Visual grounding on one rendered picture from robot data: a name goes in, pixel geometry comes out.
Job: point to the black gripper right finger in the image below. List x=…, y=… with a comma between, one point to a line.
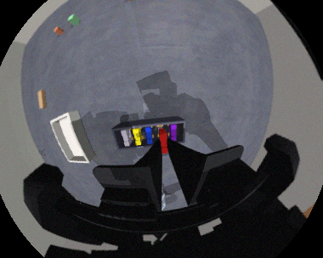
x=192, y=167

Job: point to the purple fuse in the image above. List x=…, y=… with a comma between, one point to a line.
x=172, y=131

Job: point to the white shallow tray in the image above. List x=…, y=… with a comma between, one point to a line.
x=72, y=138

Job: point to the small green block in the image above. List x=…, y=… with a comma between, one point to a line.
x=74, y=20

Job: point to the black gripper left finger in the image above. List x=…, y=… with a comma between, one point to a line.
x=146, y=173

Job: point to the tan rectangular block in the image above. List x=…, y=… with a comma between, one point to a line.
x=42, y=102

